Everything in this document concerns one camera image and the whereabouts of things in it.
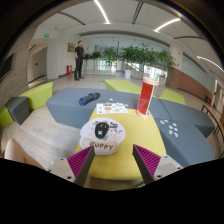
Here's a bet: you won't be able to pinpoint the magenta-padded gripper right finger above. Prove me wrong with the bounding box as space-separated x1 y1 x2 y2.
132 143 184 185

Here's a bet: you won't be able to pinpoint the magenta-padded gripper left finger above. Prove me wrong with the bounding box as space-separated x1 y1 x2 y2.
46 145 96 188

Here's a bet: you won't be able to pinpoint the black computer mouse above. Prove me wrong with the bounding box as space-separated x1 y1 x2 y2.
94 121 110 139

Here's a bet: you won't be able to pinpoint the round white cartoon mouse pad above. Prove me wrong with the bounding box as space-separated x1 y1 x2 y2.
79 117 127 156

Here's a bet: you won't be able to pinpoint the beige chair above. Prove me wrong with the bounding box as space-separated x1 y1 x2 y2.
3 138 46 170

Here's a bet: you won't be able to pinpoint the lime green upholstered bench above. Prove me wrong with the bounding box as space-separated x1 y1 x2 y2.
158 88 187 106
104 79 158 98

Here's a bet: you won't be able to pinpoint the grey upholstered stool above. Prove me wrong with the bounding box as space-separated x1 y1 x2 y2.
4 96 31 126

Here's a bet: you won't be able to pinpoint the folded dark blue umbrella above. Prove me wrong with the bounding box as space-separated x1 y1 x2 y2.
78 92 101 107

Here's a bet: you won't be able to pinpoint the lime green sofa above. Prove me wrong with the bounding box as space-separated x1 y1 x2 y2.
0 81 54 128

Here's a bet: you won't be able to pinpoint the white sticker sheet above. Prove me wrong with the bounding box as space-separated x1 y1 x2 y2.
96 102 129 115

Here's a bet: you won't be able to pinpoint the white door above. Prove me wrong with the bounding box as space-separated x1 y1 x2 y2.
32 48 48 81

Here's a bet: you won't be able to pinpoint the person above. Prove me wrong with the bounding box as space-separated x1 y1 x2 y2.
73 40 90 81

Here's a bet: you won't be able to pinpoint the row of potted green plants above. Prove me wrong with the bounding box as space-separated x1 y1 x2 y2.
83 43 176 81

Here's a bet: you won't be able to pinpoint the ceiling strip lights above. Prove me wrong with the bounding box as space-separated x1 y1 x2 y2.
93 0 224 73

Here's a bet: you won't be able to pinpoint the red panel column rope ends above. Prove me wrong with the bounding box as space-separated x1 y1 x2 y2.
136 76 160 120

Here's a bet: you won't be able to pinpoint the black wall screen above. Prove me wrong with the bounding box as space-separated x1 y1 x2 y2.
0 53 15 83

